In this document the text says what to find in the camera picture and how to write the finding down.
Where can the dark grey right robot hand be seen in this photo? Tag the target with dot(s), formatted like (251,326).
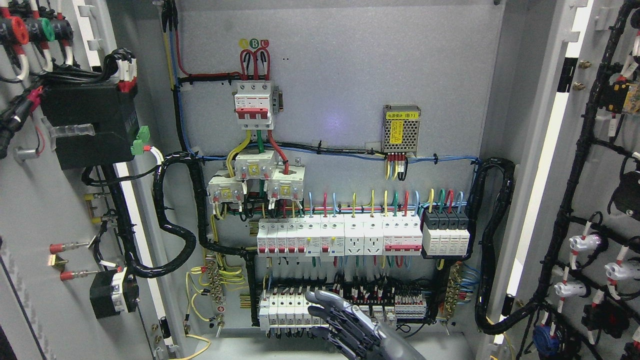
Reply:
(354,333)

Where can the relay and terminal row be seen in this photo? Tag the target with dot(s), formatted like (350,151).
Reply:
(384,298)

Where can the white lower breaker row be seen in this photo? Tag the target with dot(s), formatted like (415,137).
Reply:
(284,311)

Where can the white socket breaker row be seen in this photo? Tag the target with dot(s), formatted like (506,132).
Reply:
(340,235)

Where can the black surge protector block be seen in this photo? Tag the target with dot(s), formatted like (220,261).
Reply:
(445,236)

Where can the white current transformers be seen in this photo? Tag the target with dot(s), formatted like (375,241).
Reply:
(252,167)

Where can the metal mesh power supply module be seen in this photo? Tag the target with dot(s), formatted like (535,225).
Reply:
(400,128)

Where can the red main circuit breaker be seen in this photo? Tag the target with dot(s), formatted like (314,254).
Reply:
(254,104)

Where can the black digital power meter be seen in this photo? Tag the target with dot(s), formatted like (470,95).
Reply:
(93,124)

